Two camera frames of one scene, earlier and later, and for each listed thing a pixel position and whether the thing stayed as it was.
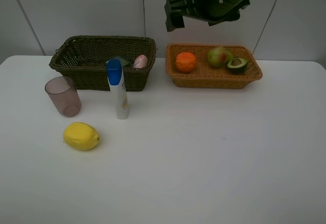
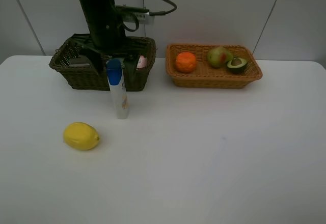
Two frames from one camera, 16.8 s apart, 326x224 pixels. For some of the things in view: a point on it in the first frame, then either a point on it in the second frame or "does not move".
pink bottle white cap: x=140 y=62 does not move
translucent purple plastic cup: x=63 y=93 → x=79 y=62
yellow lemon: x=81 y=136 does not move
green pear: x=218 y=57 does not move
